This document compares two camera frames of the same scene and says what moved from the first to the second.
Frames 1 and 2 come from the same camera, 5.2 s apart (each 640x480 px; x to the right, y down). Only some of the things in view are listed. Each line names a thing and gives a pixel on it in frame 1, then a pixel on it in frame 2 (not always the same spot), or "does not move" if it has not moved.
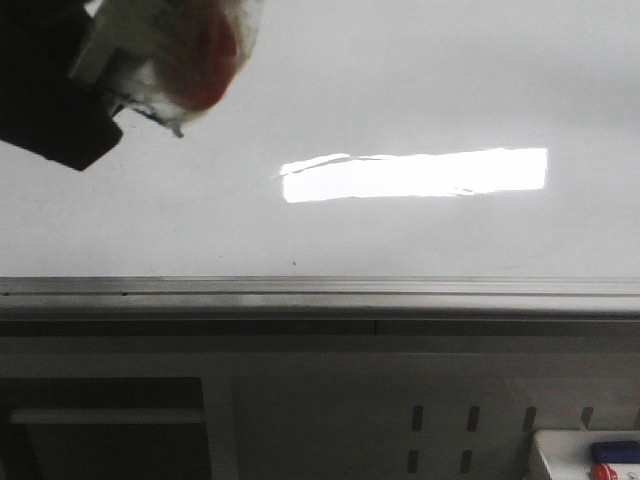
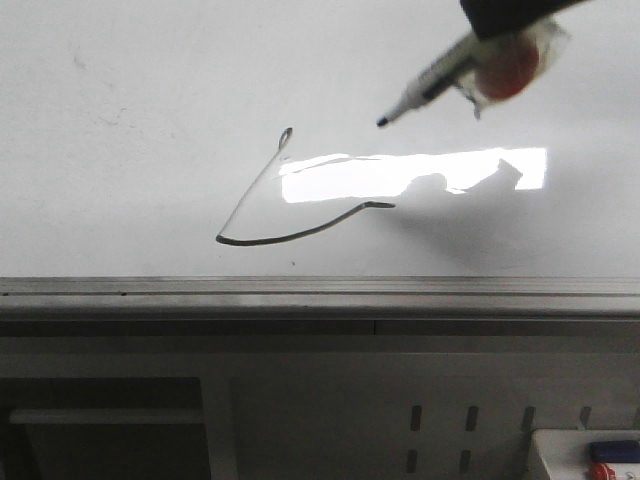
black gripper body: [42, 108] to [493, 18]
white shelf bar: [107, 416] does not move
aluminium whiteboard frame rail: [314, 306] does not move
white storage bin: [568, 454] does not move
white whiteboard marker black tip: [121, 51] to [451, 66]
